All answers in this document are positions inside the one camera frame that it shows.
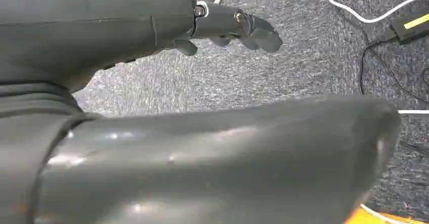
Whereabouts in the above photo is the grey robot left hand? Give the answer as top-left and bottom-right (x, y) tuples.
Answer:
(0, 0), (402, 224)

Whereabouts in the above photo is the orange flat sheet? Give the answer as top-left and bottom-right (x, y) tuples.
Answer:
(344, 205), (429, 224)

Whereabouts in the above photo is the ribbed grey left arm sleeve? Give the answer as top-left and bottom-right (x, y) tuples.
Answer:
(0, 81), (101, 224)

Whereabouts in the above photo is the black power adapter yellow label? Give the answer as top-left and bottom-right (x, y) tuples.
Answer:
(389, 13), (429, 44)

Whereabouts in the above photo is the thin black cable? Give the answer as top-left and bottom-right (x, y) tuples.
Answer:
(399, 140), (429, 157)
(335, 8), (429, 103)

